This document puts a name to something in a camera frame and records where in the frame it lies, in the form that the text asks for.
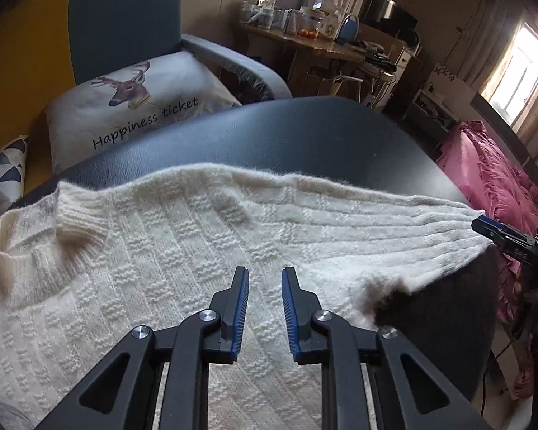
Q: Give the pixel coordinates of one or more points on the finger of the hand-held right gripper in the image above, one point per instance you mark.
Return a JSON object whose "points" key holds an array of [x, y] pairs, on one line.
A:
{"points": [[497, 235]]}

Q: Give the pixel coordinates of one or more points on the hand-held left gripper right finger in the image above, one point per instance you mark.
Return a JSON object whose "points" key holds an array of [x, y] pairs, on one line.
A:
{"points": [[289, 318]]}

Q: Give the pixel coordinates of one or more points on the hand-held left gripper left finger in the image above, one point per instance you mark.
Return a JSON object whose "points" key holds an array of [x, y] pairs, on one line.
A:
{"points": [[241, 318]]}

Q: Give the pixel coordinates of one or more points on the cream knitted sweater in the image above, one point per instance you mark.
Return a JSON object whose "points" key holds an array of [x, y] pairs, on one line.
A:
{"points": [[161, 255]]}

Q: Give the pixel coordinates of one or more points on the pink quilt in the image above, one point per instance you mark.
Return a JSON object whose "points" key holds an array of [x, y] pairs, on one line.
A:
{"points": [[488, 179]]}

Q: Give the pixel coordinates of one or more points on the white cabinet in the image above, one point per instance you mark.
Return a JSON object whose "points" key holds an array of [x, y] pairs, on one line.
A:
{"points": [[444, 85]]}

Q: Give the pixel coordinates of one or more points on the small bright window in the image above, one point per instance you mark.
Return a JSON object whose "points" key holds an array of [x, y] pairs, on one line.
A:
{"points": [[520, 71]]}

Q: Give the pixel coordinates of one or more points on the pale sheer curtain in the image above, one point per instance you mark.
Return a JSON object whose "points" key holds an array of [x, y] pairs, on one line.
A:
{"points": [[488, 40]]}

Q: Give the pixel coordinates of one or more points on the white stool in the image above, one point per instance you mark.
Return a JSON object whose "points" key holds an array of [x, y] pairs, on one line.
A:
{"points": [[346, 79]]}

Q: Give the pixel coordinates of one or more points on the deer print pillow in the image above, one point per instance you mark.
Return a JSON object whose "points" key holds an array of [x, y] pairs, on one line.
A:
{"points": [[161, 94]]}

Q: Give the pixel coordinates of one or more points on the blue folding chair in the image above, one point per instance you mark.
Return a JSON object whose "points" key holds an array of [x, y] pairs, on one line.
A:
{"points": [[349, 31]]}

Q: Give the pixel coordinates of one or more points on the black monitor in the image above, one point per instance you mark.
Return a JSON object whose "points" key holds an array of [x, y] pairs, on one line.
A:
{"points": [[381, 9]]}

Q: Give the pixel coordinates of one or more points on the wooden desk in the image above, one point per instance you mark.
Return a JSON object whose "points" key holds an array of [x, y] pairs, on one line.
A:
{"points": [[305, 47]]}

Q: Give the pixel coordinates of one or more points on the white food container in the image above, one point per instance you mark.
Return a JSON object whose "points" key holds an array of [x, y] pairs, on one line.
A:
{"points": [[329, 22]]}

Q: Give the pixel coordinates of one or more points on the geometric print pillow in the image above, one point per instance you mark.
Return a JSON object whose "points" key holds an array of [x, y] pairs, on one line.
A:
{"points": [[4, 174]]}

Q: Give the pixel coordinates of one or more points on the clear plastic container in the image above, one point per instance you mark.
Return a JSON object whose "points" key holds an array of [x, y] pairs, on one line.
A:
{"points": [[291, 21]]}

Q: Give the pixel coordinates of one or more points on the white plastic jar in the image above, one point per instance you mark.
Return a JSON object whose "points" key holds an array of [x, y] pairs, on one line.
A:
{"points": [[266, 18], [247, 14]]}

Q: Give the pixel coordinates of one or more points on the grey yellow blue sofa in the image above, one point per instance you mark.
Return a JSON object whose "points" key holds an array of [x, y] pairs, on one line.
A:
{"points": [[125, 18]]}

